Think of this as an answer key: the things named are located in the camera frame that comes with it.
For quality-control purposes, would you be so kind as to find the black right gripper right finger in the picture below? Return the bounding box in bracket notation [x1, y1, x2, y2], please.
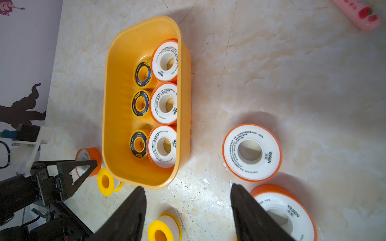
[230, 183, 293, 241]

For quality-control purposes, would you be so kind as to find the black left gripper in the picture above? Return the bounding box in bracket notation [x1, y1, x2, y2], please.
[0, 159, 99, 241]

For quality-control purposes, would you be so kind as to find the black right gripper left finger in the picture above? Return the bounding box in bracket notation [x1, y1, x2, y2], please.
[87, 186, 147, 241]

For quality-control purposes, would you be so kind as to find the black yellow tape roll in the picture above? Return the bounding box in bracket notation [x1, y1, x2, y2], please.
[130, 129, 150, 158]
[131, 89, 151, 119]
[134, 60, 157, 89]

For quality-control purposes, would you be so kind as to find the yellow plastic storage box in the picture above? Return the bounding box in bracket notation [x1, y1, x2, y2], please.
[102, 16, 192, 190]

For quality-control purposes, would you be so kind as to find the orange tape roll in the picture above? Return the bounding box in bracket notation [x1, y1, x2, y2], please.
[151, 39, 179, 82]
[75, 147, 102, 177]
[150, 82, 178, 125]
[250, 184, 318, 241]

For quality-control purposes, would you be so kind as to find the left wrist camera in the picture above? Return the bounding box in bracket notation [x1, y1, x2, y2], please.
[0, 123, 55, 177]

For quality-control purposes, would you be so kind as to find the yellow tape roll centre front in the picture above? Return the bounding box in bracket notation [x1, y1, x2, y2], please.
[147, 212, 183, 241]

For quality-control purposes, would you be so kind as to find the orange tape roll mid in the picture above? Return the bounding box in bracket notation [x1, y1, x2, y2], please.
[222, 124, 282, 182]
[147, 125, 177, 169]

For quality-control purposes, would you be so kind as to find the spoon with pink handle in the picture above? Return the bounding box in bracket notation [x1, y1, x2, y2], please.
[332, 0, 382, 31]

